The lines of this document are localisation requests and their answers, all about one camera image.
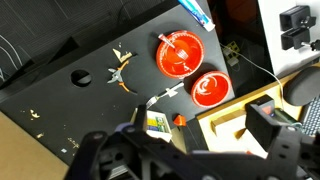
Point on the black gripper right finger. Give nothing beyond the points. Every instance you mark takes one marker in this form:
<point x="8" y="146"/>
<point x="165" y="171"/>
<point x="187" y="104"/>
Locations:
<point x="261" y="125"/>

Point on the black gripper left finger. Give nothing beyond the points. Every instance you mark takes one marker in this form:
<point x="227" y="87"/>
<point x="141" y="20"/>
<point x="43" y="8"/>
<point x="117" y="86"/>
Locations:
<point x="141" y="118"/>

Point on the silver table fork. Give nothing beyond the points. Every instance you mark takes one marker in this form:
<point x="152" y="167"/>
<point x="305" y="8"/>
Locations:
<point x="168" y="92"/>

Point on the far orange bowl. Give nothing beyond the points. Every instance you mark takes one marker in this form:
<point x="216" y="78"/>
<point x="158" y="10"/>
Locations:
<point x="211" y="89"/>

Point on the orange bowl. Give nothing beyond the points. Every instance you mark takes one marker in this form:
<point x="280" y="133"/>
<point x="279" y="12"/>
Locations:
<point x="175" y="67"/>
<point x="211" y="89"/>

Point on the near orange bowl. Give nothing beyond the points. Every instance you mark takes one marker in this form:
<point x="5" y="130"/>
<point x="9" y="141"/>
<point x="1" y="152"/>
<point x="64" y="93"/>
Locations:
<point x="175" y="67"/>

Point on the silver fork in near bowl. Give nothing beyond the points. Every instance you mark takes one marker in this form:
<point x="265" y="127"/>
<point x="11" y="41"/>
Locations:
<point x="179" y="52"/>

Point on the wooden shape sorter box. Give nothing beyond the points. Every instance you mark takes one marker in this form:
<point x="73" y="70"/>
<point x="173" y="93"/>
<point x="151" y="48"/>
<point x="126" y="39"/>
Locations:
<point x="157" y="126"/>

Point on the small orange block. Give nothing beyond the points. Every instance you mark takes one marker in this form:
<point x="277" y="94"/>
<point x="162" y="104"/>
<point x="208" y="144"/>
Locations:
<point x="179" y="120"/>

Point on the black keyboard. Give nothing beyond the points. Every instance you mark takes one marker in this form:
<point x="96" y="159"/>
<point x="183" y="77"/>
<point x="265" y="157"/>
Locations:
<point x="310" y="117"/>

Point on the black office chair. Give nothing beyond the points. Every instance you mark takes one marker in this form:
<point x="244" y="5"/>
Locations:
<point x="304" y="87"/>

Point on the tan tape scrap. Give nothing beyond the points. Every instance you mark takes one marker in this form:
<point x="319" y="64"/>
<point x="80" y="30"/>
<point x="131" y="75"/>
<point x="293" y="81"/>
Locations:
<point x="121" y="57"/>

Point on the black clamp mounts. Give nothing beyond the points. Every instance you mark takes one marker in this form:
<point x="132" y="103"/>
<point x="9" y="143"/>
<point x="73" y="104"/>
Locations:
<point x="295" y="25"/>

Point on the blue white tube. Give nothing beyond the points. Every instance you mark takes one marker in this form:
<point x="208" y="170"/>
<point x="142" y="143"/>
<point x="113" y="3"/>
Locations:
<point x="196" y="11"/>

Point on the orange handled pliers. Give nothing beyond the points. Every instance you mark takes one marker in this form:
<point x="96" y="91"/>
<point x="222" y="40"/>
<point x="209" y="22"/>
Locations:
<point x="117" y="77"/>

